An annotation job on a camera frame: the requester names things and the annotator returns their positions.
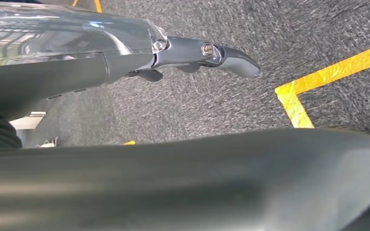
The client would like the small white object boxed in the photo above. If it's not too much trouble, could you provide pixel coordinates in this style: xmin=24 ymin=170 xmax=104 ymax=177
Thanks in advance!
xmin=36 ymin=137 xmax=59 ymax=148

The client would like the yellow floor tape square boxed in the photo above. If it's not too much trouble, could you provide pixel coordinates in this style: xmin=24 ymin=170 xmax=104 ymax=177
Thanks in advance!
xmin=72 ymin=0 xmax=103 ymax=13

